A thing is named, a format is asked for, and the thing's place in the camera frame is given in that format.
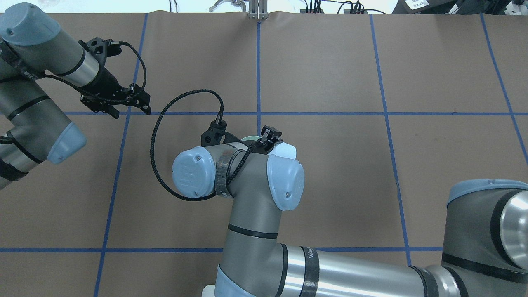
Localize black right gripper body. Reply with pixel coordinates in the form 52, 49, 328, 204
252, 126, 283, 155

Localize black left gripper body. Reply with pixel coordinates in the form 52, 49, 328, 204
80, 69, 150, 112

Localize light green ceramic bowl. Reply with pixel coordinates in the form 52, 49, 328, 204
241, 135, 262, 143

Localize light blue plastic cup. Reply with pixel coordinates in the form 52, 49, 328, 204
268, 141, 297, 160

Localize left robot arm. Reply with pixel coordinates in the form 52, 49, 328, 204
0, 2, 151, 188

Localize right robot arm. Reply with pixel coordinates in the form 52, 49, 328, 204
162, 115, 527, 297

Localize grey metal clamp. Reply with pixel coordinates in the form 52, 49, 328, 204
208, 0, 247, 12

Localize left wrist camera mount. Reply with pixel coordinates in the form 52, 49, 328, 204
78, 37, 122, 64

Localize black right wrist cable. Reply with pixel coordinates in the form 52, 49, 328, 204
150, 89, 254, 202

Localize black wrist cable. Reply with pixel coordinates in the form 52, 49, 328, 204
41, 41, 147, 104
150, 89, 254, 202

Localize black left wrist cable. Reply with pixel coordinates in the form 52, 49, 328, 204
41, 41, 147, 104

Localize aluminium frame post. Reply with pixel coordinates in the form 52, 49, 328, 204
247, 0, 269, 20

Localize black power strip cables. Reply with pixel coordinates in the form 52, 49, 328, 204
300, 0, 387, 15

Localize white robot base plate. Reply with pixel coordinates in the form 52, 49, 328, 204
201, 285, 215, 297

